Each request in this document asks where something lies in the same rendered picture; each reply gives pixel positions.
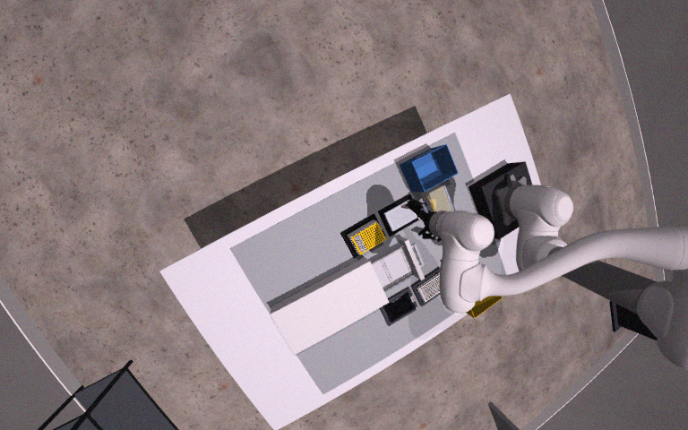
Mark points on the blue bin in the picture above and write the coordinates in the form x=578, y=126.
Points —
x=432, y=169

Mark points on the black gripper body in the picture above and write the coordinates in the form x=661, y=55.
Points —
x=427, y=217

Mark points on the grey bench mat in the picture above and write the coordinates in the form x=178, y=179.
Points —
x=308, y=247

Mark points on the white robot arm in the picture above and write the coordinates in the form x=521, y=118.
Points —
x=541, y=210

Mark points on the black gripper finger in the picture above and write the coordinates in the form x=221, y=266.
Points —
x=418, y=207
x=420, y=231

